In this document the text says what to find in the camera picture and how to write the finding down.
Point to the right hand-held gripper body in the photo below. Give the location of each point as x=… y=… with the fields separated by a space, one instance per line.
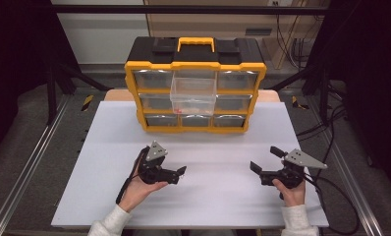
x=302 y=159

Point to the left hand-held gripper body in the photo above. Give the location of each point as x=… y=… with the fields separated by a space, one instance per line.
x=156 y=152

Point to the clear plastic drawer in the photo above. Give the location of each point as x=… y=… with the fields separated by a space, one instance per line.
x=193 y=93

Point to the yellow black organizer case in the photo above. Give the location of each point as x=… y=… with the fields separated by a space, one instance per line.
x=196 y=57

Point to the person's right hand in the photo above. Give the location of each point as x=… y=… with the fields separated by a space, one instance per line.
x=292 y=195

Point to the person's left hand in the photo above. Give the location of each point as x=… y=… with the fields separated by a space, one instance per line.
x=136 y=191

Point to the yellow black hazard tape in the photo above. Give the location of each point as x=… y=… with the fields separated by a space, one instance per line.
x=87 y=102
x=296 y=103

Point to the wooden board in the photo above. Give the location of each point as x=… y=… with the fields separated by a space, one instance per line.
x=118 y=95

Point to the black metal stand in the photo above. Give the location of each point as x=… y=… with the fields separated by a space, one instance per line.
x=51 y=95
x=323 y=91

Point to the set of small closed drawers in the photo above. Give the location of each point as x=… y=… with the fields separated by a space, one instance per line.
x=152 y=79

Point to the black curtain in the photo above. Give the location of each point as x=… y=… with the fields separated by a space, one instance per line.
x=373 y=82
x=16 y=65

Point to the black horizontal bar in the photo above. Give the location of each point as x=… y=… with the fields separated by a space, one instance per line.
x=118 y=9

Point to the aluminium floor rail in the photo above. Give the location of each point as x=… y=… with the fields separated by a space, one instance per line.
x=354 y=193
x=29 y=157

